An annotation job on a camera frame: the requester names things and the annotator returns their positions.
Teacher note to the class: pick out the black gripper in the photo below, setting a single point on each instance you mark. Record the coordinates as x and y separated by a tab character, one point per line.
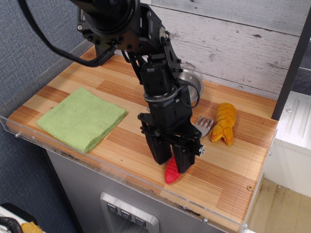
168	124

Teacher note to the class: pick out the red handled metal fork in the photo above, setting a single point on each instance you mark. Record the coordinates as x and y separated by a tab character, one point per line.
203	125

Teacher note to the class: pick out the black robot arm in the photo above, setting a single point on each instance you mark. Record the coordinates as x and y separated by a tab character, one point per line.
133	28

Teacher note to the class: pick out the orange felt toy fish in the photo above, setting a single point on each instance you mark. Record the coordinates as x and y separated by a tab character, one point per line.
225	120

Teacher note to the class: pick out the clear acrylic edge guard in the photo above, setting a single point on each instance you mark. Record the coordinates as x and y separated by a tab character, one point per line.
34	79

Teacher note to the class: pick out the silver toy dispenser panel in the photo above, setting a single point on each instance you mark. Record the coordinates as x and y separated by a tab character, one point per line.
122	217

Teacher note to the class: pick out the grey toy fridge cabinet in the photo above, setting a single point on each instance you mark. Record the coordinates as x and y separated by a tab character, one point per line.
83	186

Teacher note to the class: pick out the green folded cloth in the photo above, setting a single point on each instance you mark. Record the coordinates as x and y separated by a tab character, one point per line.
81	120

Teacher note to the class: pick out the white toy sink unit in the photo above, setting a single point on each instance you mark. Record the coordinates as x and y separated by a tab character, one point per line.
289	159

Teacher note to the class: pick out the yellow object bottom left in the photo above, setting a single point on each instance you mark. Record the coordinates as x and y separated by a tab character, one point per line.
30	227

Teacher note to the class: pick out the small steel two-handled pot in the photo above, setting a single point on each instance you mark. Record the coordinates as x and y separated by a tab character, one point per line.
192	75

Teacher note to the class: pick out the dark left shelf post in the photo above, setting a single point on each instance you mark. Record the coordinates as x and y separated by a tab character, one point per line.
103	54

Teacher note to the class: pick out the dark shelf post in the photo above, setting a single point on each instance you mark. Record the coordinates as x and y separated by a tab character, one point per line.
293	68
103	54

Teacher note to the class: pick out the dark right shelf post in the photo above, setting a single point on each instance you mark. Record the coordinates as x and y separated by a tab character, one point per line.
293	68

